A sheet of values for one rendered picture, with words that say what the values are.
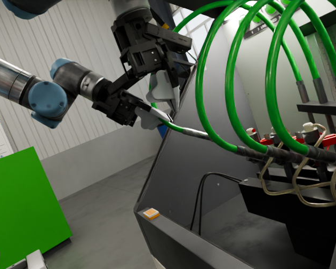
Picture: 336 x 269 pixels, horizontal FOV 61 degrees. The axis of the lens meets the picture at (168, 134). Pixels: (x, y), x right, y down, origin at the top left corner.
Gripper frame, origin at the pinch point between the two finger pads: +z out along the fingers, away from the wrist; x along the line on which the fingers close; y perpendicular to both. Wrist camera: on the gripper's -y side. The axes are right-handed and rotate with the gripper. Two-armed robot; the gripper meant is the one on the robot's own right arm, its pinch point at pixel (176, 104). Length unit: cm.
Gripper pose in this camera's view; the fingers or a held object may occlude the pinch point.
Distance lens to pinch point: 61.9
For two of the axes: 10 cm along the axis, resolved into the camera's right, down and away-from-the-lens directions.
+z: 3.6, 9.3, 1.1
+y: -8.5, 3.7, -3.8
